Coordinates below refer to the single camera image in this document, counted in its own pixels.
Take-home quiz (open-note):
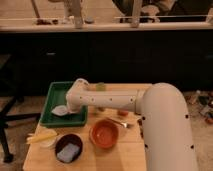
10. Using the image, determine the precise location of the orange bowl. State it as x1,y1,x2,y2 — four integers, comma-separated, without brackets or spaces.
89,119,119,149

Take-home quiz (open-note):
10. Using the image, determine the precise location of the dark cabinet counter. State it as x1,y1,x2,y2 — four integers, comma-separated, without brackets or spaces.
0,22,213,96

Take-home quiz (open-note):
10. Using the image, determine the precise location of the metal fork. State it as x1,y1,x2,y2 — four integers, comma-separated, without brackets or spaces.
106,118,134,129

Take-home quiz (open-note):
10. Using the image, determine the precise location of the yellow banana toy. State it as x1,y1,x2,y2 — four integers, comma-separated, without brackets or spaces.
27,132,57,144

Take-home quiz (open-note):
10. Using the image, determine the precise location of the dark brown bowl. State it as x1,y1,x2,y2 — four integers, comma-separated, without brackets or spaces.
55,134,83,163

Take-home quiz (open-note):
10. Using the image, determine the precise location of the grey sponge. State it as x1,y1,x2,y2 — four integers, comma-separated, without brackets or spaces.
57,143,80,163

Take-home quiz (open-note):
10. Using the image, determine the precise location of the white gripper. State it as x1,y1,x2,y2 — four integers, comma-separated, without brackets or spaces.
66,78,89,114

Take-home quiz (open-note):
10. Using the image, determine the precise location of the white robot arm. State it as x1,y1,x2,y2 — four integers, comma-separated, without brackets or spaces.
66,79,199,171

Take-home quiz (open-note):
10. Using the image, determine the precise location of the small orange object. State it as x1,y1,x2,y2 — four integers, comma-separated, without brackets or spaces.
117,110,129,117

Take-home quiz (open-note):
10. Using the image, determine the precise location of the green cup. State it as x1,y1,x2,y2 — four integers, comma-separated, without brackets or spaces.
96,82,106,91

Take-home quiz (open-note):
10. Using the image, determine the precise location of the clear small dish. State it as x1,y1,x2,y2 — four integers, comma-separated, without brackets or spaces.
40,136,57,148

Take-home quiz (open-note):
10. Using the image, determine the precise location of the green plastic tray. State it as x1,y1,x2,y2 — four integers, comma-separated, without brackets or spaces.
40,81,88,128

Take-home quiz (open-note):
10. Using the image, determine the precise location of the grey towel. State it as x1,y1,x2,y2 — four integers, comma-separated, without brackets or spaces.
51,105,68,116

